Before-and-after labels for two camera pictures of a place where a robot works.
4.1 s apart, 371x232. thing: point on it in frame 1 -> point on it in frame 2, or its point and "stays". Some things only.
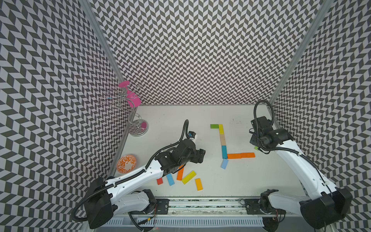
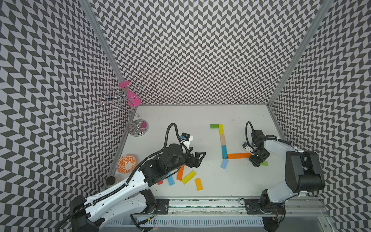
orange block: [248, 154] stays
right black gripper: [253, 139] -> [257, 162]
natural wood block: [222, 139] stays
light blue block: [224, 163] stays
